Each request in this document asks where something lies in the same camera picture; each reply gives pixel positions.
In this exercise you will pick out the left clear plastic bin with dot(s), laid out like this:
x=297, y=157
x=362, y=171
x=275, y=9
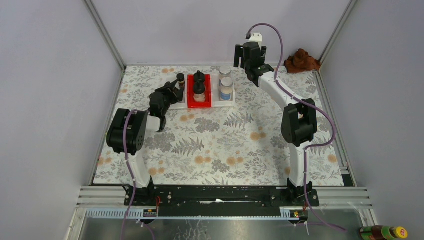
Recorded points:
x=181, y=105

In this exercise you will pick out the brown crumpled cloth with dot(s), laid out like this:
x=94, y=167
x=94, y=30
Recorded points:
x=300, y=62

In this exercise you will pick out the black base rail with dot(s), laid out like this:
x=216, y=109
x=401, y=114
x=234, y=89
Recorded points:
x=219, y=201

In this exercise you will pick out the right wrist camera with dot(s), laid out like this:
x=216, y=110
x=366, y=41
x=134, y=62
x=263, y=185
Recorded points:
x=255, y=37

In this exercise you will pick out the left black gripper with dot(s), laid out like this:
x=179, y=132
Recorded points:
x=166, y=90

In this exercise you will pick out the red plastic bin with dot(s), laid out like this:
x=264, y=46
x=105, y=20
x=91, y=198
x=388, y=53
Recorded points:
x=191, y=103

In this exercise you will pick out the right clear plastic bin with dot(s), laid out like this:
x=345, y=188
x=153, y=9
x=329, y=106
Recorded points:
x=215, y=93

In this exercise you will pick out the green yellow-cap bottle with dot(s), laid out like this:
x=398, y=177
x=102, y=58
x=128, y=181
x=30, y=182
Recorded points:
x=382, y=232

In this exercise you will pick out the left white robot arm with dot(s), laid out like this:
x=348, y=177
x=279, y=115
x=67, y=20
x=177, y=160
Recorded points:
x=128, y=129

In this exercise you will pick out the clear plastic bin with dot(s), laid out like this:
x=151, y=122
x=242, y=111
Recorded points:
x=215, y=93
x=181, y=105

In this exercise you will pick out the small dark spice bottle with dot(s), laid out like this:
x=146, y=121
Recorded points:
x=181, y=80

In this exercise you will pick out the blue-label shaker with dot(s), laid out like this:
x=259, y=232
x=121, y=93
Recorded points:
x=226, y=89
x=224, y=72

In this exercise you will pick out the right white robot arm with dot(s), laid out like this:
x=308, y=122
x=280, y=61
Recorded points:
x=299, y=120

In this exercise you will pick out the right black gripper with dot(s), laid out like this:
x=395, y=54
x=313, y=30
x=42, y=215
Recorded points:
x=238, y=53

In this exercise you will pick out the black-cap jar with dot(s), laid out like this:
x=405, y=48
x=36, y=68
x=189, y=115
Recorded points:
x=199, y=92
x=199, y=77

